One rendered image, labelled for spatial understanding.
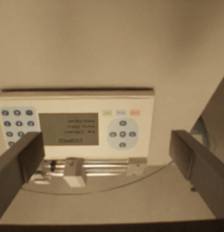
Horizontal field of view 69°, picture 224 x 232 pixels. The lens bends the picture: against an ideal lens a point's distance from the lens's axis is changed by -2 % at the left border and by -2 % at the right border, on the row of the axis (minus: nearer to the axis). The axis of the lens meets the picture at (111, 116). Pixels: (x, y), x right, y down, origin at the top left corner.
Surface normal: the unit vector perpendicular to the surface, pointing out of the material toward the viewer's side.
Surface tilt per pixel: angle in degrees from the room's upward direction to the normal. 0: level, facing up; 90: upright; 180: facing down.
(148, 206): 90
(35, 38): 0
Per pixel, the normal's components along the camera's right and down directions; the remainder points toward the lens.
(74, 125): 0.03, 0.30
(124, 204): -0.06, -0.58
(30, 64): 0.03, 0.81
